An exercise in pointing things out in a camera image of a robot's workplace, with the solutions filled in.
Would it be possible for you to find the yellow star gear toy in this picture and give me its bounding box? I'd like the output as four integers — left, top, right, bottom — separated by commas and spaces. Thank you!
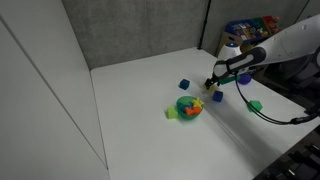
191, 97, 205, 110

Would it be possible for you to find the pale yellow toy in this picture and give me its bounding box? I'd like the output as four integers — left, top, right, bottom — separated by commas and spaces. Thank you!
204, 84, 217, 93

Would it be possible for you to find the black vertical pole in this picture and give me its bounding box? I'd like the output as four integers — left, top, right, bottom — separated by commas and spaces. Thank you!
197, 0, 212, 51

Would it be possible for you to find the black cable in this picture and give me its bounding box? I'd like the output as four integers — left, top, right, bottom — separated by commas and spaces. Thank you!
234, 75, 320, 126

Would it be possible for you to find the teal gear toy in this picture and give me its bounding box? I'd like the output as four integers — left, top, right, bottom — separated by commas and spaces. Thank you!
176, 101, 193, 114

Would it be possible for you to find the green bowl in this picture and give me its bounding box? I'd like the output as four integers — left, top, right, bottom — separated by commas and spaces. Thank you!
176, 95, 204, 121

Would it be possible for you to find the light green cube toy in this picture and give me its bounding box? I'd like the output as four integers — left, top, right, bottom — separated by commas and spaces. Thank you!
166, 105, 179, 120

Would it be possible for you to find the white round speaker device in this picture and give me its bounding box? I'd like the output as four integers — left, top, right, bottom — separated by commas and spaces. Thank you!
217, 42, 243, 61

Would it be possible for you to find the blue cube toy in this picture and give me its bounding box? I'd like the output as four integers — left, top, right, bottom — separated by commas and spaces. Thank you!
178, 78, 191, 91
212, 90, 224, 103

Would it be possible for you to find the black metal frame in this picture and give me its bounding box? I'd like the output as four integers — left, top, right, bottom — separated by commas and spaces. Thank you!
256, 131, 320, 180

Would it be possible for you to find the purple ridged disc toy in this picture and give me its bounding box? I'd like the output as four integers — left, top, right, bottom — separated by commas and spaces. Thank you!
237, 73, 253, 86

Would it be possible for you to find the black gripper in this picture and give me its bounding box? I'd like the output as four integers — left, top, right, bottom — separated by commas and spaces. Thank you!
204, 58, 240, 90

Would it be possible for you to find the orange toy figure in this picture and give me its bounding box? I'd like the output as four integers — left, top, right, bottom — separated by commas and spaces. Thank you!
185, 106, 203, 117

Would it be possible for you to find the colourful toy box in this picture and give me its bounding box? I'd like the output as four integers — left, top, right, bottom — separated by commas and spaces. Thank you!
224, 15, 285, 43

